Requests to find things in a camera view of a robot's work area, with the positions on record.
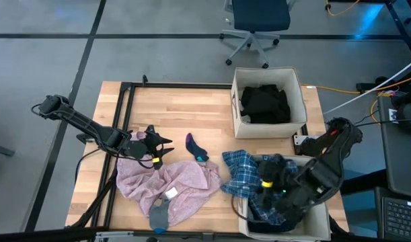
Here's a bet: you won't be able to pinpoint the beige fabric storage bin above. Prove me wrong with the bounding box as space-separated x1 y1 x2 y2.
230 66 309 140
237 154 331 241

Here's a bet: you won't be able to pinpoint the navy sock purple teal accents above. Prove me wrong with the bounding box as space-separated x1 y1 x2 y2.
185 132 210 163

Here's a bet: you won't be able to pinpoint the black aluminium table frame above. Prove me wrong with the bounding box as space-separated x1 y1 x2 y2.
67 74 309 241

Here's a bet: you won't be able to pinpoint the white paper tag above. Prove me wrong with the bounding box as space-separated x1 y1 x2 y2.
164 187 179 201

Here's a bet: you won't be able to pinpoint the grey furniture leg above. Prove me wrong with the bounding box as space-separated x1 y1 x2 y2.
0 143 16 157

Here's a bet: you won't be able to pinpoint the blue plaid shirt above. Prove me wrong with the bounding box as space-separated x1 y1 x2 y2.
220 149 300 227

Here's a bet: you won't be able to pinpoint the grey sock teal toe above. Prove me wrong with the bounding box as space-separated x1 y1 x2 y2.
148 198 171 235

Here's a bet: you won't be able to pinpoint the white cable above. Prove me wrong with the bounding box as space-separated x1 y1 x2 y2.
322 56 411 116

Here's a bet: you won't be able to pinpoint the office chair blue seat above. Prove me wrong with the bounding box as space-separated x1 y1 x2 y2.
220 0 292 70

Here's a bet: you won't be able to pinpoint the silver mounting plate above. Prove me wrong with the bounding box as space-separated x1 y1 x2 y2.
292 134 309 147

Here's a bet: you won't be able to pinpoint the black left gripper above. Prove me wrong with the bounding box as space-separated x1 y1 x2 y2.
141 124 175 171

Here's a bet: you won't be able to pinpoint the black foreground bar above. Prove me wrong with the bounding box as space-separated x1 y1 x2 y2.
0 226 109 242

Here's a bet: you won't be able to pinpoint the black keyboard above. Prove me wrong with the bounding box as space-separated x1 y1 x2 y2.
375 187 411 241

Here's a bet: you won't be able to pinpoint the pink shirt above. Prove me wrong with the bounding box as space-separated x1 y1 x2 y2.
116 132 223 227

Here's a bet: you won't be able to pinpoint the black round device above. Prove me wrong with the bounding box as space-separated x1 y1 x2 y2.
391 87 411 134

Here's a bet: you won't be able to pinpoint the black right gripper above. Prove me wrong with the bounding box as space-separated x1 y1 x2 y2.
258 156 293 209

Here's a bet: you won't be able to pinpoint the yellow cable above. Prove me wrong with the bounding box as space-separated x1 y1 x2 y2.
301 73 411 122
325 0 361 17

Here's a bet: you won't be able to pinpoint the black garment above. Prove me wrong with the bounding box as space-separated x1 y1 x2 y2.
240 83 292 125

